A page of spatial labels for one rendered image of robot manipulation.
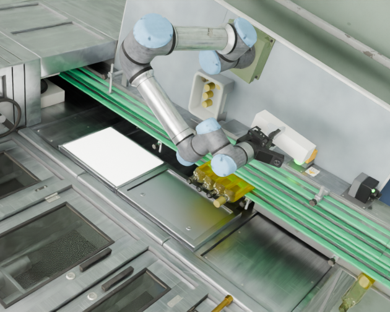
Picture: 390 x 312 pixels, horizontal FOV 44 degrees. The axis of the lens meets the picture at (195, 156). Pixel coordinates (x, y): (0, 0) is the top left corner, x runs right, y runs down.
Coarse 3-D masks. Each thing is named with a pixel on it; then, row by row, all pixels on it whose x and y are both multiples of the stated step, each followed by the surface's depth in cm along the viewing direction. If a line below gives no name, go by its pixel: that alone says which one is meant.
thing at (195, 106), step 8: (200, 72) 228; (200, 80) 234; (216, 80) 224; (192, 88) 234; (200, 88) 237; (216, 88) 233; (192, 96) 236; (200, 96) 241; (216, 96) 235; (192, 104) 239; (200, 104) 244; (216, 104) 237; (192, 112) 239; (200, 112) 240; (208, 112) 241; (216, 112) 229; (216, 120) 232
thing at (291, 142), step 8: (264, 112) 183; (256, 120) 182; (264, 120) 179; (272, 120) 180; (264, 128) 180; (288, 128) 179; (280, 136) 177; (288, 136) 175; (296, 136) 177; (280, 144) 178; (288, 144) 176; (296, 144) 174; (304, 144) 174; (312, 144) 176; (288, 152) 177; (296, 152) 175; (304, 152) 173; (312, 152) 177; (304, 160) 176
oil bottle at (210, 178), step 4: (212, 172) 218; (208, 176) 215; (212, 176) 215; (216, 176) 216; (220, 176) 216; (204, 180) 214; (208, 180) 213; (212, 180) 213; (216, 180) 214; (208, 184) 213; (212, 184) 213; (208, 188) 214
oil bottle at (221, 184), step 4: (224, 176) 216; (228, 176) 217; (232, 176) 217; (236, 176) 218; (220, 180) 214; (224, 180) 214; (228, 180) 215; (232, 180) 215; (236, 180) 216; (216, 184) 211; (220, 184) 211; (224, 184) 211; (228, 184) 212; (212, 188) 213; (216, 188) 210; (220, 188) 210; (224, 188) 210; (220, 192) 210
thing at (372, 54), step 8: (280, 0) 258; (288, 0) 259; (288, 8) 257; (296, 8) 254; (304, 16) 253; (312, 16) 250; (320, 24) 249; (328, 24) 248; (328, 32) 248; (336, 32) 245; (344, 40) 243; (352, 40) 241; (360, 48) 240; (368, 48) 238; (376, 56) 236; (384, 56) 236; (384, 64) 235
